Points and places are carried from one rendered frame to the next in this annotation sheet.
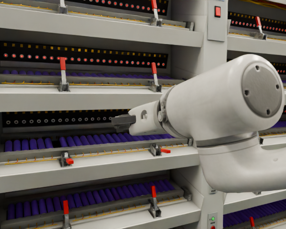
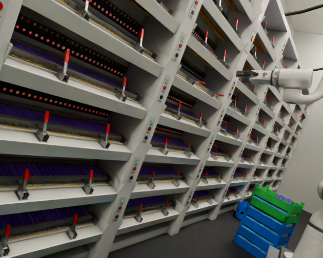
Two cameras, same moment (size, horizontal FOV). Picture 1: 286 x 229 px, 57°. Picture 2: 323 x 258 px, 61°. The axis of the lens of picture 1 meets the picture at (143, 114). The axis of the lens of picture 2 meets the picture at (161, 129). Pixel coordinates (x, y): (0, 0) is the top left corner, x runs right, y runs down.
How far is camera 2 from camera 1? 1.15 m
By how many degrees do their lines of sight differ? 31
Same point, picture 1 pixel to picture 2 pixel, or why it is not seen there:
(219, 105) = (305, 78)
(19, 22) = (209, 7)
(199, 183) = (214, 119)
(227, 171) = (296, 95)
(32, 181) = (182, 85)
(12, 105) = (193, 45)
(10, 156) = not seen: hidden behind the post
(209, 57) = (241, 59)
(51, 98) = (202, 49)
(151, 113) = (269, 74)
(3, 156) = not seen: hidden behind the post
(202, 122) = (295, 82)
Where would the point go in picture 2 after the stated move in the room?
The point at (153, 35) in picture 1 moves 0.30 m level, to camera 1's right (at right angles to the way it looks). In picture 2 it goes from (234, 37) to (266, 58)
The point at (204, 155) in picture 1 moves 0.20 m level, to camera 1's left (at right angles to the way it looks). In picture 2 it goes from (290, 90) to (262, 74)
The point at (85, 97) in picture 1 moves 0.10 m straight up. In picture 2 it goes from (209, 55) to (216, 36)
